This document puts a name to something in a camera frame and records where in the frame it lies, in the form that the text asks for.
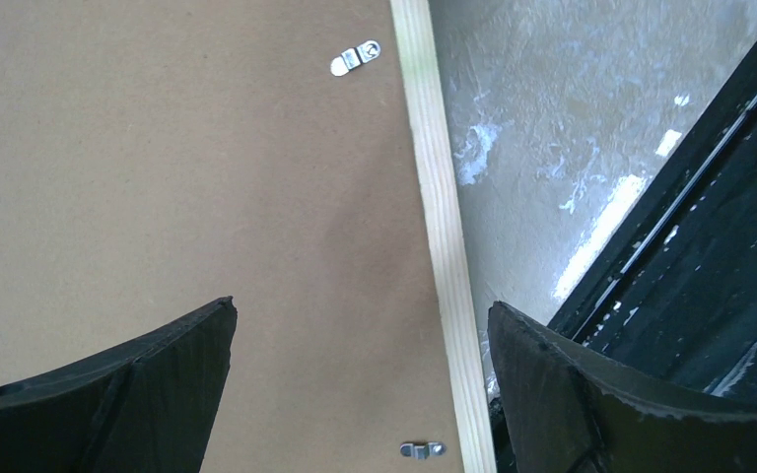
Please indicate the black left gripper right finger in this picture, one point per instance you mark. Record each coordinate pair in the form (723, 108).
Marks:
(570, 409)

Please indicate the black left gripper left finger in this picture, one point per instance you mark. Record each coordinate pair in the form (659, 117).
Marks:
(146, 405)

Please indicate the green wooden picture frame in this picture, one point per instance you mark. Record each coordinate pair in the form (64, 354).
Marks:
(444, 228)

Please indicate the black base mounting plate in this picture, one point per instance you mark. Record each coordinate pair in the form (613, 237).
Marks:
(674, 294)

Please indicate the metal frame clip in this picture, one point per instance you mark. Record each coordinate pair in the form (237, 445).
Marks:
(422, 450)
(354, 57)

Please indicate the brown frame backing board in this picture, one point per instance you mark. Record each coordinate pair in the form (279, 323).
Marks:
(189, 163)

